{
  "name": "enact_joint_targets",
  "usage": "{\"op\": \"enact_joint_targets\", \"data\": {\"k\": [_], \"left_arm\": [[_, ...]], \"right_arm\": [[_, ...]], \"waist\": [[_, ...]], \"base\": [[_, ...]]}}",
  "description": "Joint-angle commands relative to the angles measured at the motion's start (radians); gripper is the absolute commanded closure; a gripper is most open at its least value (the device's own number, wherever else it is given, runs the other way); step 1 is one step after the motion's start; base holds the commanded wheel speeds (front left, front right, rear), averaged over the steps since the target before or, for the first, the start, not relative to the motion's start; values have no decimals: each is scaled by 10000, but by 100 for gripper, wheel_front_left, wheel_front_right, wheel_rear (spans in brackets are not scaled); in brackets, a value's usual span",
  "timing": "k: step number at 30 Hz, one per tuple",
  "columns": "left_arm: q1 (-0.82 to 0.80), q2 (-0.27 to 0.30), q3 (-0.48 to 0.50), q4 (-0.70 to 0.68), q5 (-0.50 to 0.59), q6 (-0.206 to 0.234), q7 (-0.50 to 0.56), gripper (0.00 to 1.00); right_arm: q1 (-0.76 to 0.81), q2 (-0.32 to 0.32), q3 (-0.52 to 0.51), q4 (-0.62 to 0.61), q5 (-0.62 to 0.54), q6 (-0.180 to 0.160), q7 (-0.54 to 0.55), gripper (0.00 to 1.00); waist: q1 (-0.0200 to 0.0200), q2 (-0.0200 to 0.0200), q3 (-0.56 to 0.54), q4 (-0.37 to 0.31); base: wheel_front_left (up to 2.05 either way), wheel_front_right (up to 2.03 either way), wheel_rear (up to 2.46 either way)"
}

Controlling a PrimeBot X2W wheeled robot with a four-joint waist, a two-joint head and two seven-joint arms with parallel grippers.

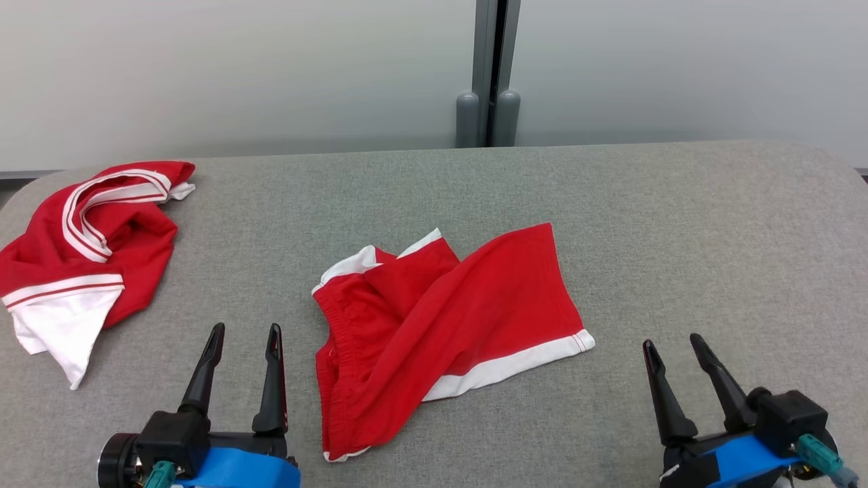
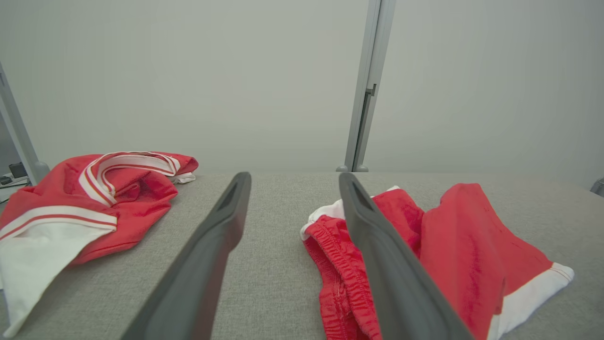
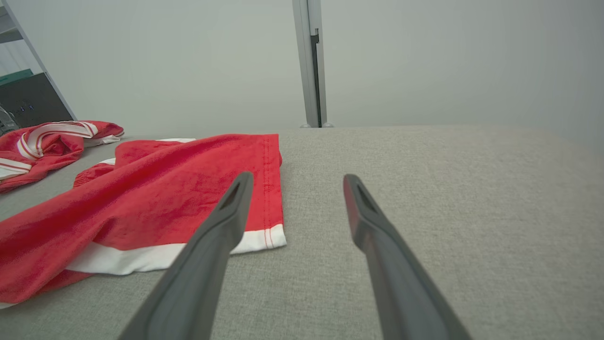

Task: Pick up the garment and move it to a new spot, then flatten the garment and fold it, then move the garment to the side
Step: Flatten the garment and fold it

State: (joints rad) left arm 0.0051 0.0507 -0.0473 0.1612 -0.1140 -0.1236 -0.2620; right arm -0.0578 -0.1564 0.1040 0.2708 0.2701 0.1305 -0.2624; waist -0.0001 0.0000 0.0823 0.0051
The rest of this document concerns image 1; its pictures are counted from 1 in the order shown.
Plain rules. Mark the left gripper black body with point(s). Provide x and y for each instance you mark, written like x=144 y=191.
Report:
x=115 y=464

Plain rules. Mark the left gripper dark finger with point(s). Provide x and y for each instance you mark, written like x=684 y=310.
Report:
x=272 y=393
x=202 y=379

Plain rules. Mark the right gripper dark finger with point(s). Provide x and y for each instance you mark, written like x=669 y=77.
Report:
x=670 y=413
x=732 y=407

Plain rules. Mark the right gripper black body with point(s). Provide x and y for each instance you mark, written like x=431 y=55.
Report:
x=685 y=451

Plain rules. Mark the red white printed jersey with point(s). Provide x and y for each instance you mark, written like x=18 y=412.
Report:
x=122 y=244

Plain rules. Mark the red shorts white trim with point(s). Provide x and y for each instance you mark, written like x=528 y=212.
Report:
x=475 y=305

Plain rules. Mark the right gripper blue camera mount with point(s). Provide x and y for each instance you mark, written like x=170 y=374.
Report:
x=753 y=457

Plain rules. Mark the gripper blue camera mount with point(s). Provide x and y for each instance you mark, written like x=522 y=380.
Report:
x=251 y=471
x=753 y=457

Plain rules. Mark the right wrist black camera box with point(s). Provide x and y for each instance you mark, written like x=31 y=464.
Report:
x=790 y=420

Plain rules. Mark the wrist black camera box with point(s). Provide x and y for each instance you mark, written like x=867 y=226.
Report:
x=790 y=420
x=173 y=440

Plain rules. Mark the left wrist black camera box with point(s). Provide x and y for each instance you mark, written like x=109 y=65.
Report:
x=173 y=440

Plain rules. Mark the left gripper blue camera mount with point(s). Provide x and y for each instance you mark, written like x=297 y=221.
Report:
x=251 y=471

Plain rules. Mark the grey cylindrical post bumper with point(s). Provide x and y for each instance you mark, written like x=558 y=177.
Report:
x=506 y=118
x=468 y=122

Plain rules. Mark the dark grey window frame post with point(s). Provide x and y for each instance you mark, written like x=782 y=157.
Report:
x=483 y=47

